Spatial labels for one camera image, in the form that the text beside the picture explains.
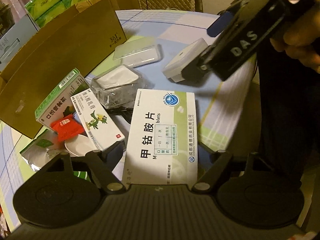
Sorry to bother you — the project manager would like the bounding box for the white grey plastic box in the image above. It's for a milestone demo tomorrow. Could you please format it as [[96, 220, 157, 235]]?
[[162, 38, 208, 83]]

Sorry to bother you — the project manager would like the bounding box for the white ointment box with dragon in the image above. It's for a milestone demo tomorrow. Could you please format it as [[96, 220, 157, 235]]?
[[71, 89, 125, 151]]

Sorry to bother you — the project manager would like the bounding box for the red candy packet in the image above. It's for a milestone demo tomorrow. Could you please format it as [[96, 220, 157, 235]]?
[[50, 114, 85, 142]]

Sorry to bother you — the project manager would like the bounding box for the large white medicine box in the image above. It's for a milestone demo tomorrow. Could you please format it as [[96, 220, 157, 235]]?
[[122, 89, 198, 187]]

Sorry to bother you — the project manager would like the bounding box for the clear plastic lidded case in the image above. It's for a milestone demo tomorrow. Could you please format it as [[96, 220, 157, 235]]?
[[113, 37, 162, 68]]

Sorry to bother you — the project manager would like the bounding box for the green white medicine box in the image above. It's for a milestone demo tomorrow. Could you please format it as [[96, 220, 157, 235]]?
[[35, 68, 89, 129]]

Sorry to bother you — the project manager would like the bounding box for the clear box with white pad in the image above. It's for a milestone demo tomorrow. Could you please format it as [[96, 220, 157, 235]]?
[[90, 64, 147, 109]]

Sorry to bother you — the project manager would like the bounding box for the white plastic spoon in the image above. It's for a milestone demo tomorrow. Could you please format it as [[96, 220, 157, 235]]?
[[64, 134, 95, 157]]

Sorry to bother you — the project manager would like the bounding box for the silver foil pouch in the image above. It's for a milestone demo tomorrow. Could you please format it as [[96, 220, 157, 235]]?
[[20, 129, 66, 172]]

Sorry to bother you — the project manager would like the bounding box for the person's right hand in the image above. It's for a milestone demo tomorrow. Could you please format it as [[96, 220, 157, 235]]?
[[270, 2, 319, 73]]

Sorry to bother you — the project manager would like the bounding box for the checked tablecloth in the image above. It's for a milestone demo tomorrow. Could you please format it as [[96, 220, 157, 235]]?
[[1, 10, 256, 231]]

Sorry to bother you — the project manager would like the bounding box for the brown cardboard box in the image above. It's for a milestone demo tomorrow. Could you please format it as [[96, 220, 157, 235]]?
[[1, 0, 126, 139]]

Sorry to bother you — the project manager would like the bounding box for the light blue carton with handle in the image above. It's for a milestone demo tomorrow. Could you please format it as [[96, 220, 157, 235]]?
[[0, 14, 39, 71]]

